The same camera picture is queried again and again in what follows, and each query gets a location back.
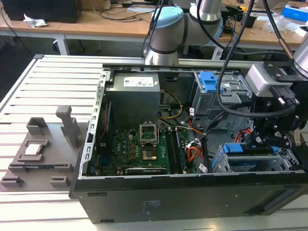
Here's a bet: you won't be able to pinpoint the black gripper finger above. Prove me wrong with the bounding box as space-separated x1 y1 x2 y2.
256 131 293 148
245 122 265 145

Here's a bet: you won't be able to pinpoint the hard disk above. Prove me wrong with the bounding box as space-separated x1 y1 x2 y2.
222 142 280 169

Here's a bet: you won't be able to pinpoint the grey metal disk bay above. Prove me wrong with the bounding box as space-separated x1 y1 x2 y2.
210 143 302 173

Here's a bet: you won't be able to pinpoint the black RAM slot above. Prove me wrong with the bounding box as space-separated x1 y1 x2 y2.
165 129 178 174

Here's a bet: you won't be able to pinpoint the grey metal drive cage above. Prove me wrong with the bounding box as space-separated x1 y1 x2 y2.
189 71 256 130

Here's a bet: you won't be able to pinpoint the blue plastic drive latch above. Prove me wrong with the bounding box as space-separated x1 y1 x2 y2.
199 71 224 94

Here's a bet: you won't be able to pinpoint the black RAM stick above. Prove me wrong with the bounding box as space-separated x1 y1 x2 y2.
174 128 188 173

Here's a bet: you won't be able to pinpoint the wooden desk with clutter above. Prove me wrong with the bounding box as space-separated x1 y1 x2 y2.
216 3 308 52

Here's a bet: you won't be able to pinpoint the clear plastic bag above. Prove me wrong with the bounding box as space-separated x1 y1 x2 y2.
264 14 298 33

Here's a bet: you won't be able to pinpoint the small black box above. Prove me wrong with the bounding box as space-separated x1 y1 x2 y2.
240 14 257 28

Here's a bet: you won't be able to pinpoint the CPU socket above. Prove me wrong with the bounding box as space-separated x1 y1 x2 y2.
141 148 158 161

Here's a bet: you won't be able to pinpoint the blue cardboard box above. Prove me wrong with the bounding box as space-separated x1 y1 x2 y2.
281 3 308 19

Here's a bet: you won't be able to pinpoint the black PC case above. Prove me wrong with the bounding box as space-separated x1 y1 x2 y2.
69 63 308 224

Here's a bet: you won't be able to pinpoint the metal socket cover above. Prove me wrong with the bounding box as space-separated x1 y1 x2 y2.
139 122 160 146

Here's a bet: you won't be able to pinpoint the black graphics card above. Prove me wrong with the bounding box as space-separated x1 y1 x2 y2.
124 166 167 175

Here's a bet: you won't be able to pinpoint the grey power supply unit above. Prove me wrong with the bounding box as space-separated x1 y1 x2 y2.
105 73 161 124

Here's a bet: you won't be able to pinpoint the green motherboard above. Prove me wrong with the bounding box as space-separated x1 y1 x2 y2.
95 125 193 176

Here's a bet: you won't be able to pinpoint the grey parts rack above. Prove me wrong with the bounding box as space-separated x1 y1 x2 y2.
0 105 89 193

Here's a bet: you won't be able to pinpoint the wooden desk with white legs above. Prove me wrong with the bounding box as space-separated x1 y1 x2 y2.
0 9 154 56

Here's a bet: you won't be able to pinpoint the silver CPU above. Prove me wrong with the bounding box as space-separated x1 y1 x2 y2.
24 143 44 156

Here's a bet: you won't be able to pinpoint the black computer box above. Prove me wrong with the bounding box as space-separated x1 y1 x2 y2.
1 0 83 24

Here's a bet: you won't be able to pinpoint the crumpled white paper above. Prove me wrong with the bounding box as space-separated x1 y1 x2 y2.
23 13 48 28

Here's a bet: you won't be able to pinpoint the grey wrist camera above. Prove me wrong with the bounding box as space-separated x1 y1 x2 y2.
244 63 295 97

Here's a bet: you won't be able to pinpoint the black cable bundle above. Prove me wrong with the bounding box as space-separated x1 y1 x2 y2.
201 110 231 167

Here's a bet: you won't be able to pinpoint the thick black camera cable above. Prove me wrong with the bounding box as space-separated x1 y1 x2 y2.
216 0 300 117

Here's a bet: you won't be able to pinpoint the orange wire bundle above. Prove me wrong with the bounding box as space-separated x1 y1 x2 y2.
186 146 205 169

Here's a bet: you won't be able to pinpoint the yellow and black wire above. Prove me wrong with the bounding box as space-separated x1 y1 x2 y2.
159 90 184 120

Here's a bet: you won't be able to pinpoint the black cable with brown sleeve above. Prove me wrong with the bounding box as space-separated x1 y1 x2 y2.
262 0 295 58

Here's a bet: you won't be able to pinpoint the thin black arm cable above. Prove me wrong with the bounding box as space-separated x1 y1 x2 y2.
197 0 229 51

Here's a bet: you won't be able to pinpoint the black cables behind arm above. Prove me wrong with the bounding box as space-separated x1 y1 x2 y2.
143 0 164 57

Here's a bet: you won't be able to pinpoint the thin black desk cable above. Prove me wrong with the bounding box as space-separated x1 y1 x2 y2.
99 6 151 24

